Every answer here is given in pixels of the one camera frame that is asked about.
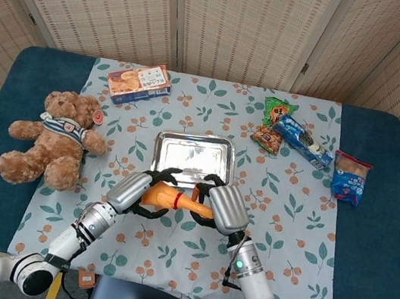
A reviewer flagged green snack bag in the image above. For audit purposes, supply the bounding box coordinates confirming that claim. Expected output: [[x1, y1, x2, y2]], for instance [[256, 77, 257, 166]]
[[248, 94, 301, 158]]

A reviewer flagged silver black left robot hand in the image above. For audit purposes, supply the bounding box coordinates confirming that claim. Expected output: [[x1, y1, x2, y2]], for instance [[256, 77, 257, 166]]
[[103, 157, 184, 225]]

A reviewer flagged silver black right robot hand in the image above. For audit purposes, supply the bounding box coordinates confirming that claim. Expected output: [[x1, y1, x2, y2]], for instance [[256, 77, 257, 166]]
[[186, 170, 257, 239]]

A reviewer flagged long blue cookie package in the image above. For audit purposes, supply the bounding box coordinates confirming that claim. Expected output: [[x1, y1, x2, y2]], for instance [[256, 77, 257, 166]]
[[267, 111, 342, 173]]

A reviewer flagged dark blue table cover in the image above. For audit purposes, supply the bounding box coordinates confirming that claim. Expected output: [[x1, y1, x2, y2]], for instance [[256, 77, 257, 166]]
[[0, 39, 400, 299]]

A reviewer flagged woven folding screen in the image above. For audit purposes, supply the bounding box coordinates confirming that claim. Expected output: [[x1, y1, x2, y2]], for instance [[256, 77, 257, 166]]
[[0, 0, 400, 172]]

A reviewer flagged black cable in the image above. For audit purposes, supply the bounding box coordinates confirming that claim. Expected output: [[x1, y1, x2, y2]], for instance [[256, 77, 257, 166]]
[[58, 272, 102, 299]]

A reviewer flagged small orange tag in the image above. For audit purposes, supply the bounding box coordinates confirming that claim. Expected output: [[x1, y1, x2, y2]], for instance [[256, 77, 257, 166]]
[[76, 269, 98, 290]]

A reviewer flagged orange and blue biscuit box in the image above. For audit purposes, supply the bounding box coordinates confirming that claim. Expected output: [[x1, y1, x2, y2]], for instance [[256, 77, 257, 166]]
[[102, 56, 176, 114]]

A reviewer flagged brown teddy bear striped shirt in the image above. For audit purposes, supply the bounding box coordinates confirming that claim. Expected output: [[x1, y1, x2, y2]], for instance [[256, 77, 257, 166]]
[[0, 81, 116, 198]]

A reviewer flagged light floral tablecloth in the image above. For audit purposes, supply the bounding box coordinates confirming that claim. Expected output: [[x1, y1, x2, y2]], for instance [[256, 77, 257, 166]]
[[4, 47, 368, 299]]

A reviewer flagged silver metal tray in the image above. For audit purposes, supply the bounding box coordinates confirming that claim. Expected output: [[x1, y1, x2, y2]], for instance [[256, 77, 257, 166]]
[[148, 126, 241, 197]]

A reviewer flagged blue bread bag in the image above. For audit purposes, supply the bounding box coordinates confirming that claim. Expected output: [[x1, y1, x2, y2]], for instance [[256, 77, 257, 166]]
[[326, 148, 377, 210]]

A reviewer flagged orange rubber chicken toy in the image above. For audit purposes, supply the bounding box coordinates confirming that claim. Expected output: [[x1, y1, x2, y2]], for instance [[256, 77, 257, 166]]
[[139, 173, 220, 222]]

